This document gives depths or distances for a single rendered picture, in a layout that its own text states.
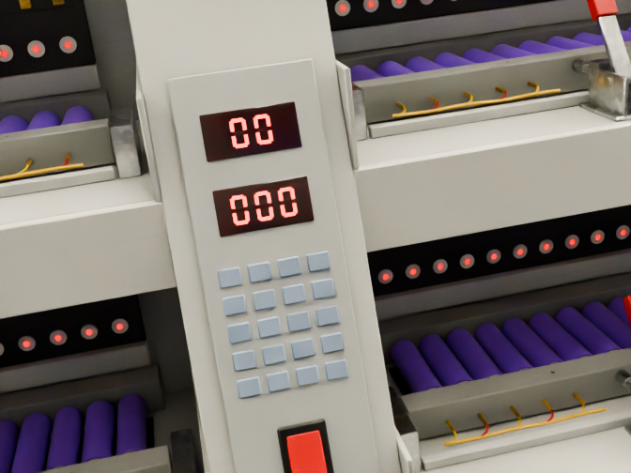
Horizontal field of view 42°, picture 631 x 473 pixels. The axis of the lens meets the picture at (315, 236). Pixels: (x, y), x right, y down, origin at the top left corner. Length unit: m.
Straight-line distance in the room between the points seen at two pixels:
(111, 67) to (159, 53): 0.21
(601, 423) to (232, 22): 0.31
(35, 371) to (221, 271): 0.23
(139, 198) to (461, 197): 0.16
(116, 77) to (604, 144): 0.33
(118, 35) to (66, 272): 0.24
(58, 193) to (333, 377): 0.17
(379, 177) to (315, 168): 0.03
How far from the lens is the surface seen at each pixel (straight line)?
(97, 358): 0.58
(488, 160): 0.42
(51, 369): 0.58
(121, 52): 0.60
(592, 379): 0.53
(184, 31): 0.40
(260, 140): 0.39
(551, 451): 0.50
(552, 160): 0.44
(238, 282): 0.39
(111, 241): 0.40
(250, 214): 0.39
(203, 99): 0.39
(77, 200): 0.42
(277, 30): 0.40
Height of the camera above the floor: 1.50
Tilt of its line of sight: 4 degrees down
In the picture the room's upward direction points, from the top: 9 degrees counter-clockwise
